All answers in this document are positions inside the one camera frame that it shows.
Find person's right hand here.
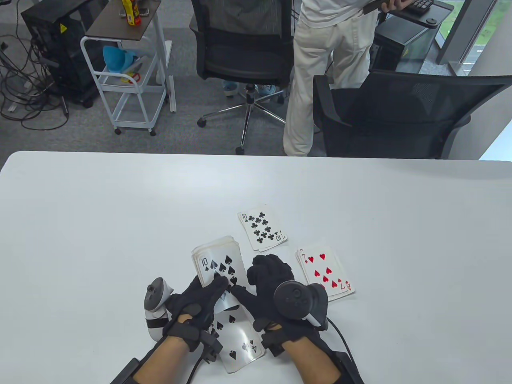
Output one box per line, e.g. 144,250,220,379
230,255,326,348

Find person's left hand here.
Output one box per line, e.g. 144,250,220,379
162,275,240,352

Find black clubs playing card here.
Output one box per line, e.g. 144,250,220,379
238,205,288,252

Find pile of hearts cards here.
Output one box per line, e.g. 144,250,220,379
296,243,356,302

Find deck of playing cards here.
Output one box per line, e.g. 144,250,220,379
191,236,246,312

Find person's right forearm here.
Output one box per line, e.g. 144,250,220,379
282,340,342,384

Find person's left forearm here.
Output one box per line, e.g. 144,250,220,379
134,335,190,384

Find black forearm sensor box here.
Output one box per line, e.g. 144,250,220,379
112,359,140,384
334,351,364,384

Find grey white handheld controller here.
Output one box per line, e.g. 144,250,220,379
273,281,328,330
144,277,174,340

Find black mesh office chair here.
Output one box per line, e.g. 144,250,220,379
313,71,512,160

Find black chair with chrome base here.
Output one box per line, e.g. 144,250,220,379
189,0,294,156

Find white rolling cart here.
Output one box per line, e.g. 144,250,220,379
80,35,168,136

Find blue plastic funnel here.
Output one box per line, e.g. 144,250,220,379
103,45,134,74

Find black computer tower glass panel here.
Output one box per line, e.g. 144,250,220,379
374,22,436,72

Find black computer tower yellow sticker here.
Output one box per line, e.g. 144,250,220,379
21,0,108,108

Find black phone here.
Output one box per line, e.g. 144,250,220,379
362,0,390,16

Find white side table brown top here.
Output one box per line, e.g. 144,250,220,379
86,0,176,113

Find black keyboard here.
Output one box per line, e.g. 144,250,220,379
408,0,434,16

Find dark grey desk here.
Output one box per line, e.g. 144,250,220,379
390,0,454,28

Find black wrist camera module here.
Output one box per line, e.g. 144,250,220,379
260,332,285,357
200,331,223,364

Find black glove cable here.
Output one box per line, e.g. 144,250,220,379
188,358,204,384
326,318,356,368

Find tangle of black floor cables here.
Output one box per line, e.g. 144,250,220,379
0,24,72,130

